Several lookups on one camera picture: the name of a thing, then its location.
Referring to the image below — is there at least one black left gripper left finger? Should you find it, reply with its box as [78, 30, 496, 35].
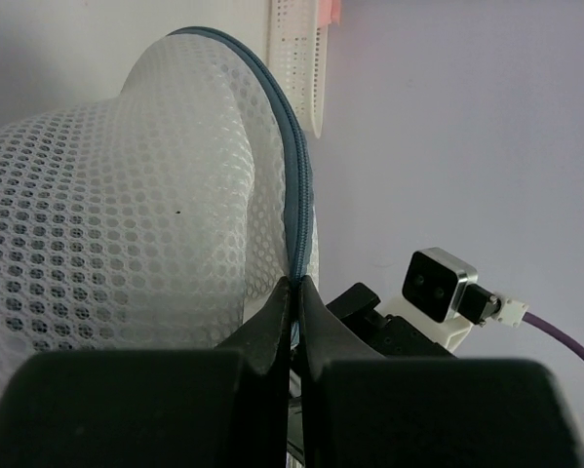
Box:
[0, 279, 292, 467]

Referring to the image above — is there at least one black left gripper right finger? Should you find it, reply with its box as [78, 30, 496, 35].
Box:
[298, 278, 584, 467]

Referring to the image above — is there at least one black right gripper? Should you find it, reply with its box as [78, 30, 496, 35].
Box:
[327, 283, 453, 358]

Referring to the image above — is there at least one pink bra in basket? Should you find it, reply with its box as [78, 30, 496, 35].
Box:
[317, 0, 341, 28]

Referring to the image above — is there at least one white perforated plastic basket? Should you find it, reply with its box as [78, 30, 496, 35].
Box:
[267, 0, 335, 137]

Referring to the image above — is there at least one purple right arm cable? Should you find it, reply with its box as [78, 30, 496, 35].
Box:
[523, 312, 584, 384]

